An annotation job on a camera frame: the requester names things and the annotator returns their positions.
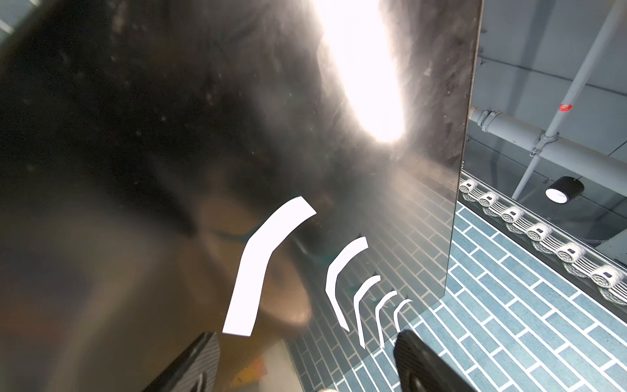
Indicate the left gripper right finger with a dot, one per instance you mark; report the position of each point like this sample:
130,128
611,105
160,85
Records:
420,369

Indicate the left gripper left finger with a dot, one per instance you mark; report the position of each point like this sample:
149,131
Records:
195,369

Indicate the black computer monitor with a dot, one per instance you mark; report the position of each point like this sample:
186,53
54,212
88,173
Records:
144,142

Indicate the LED light strip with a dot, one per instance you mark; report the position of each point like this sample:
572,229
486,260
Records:
580,260

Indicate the black ceiling spotlight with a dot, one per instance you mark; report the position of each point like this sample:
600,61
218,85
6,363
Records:
564,190

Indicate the grey ceiling pipe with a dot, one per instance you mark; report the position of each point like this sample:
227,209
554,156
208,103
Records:
601,169

